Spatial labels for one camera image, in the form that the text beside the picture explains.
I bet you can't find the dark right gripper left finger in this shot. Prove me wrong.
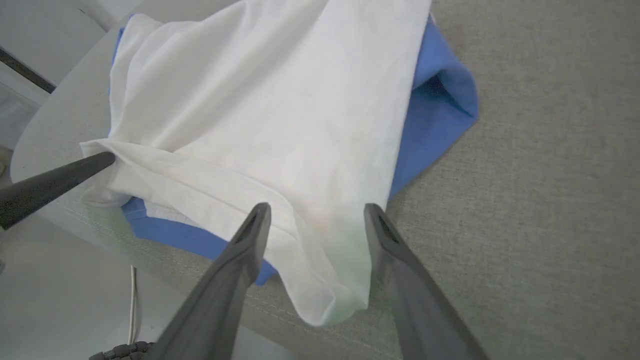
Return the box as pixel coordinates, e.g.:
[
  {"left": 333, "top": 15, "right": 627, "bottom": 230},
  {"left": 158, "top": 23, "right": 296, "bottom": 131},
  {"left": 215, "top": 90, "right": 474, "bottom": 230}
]
[{"left": 149, "top": 202, "right": 272, "bottom": 360}]

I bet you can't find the blue and white garment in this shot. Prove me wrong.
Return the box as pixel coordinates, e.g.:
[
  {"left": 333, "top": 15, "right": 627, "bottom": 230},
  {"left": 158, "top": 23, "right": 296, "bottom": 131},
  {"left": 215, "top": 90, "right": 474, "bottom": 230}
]
[{"left": 80, "top": 0, "right": 479, "bottom": 327}]

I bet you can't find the grey braided cable sleeve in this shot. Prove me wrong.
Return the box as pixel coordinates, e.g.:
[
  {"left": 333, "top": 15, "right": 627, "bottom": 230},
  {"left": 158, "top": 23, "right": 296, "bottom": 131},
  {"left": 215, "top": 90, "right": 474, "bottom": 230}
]
[{"left": 89, "top": 341, "right": 157, "bottom": 360}]

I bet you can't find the grey fabric sofa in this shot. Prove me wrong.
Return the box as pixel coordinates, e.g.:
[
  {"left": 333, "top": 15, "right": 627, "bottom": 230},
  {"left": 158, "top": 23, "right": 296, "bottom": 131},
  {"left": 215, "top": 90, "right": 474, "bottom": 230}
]
[{"left": 10, "top": 0, "right": 640, "bottom": 360}]

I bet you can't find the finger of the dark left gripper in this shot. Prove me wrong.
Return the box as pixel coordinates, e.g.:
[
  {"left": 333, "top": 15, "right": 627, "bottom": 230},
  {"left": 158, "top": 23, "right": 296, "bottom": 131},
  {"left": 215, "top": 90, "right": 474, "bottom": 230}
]
[{"left": 0, "top": 151, "right": 117, "bottom": 231}]

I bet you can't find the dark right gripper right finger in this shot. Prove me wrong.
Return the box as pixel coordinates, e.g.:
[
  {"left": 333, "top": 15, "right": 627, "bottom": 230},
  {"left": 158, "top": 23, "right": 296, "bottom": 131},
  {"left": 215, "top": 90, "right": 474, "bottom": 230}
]
[{"left": 363, "top": 203, "right": 489, "bottom": 360}]

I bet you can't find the thin white cable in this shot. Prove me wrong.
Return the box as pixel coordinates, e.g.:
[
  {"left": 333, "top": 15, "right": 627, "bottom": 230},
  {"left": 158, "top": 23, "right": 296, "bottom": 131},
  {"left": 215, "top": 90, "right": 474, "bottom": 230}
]
[{"left": 128, "top": 265, "right": 139, "bottom": 346}]

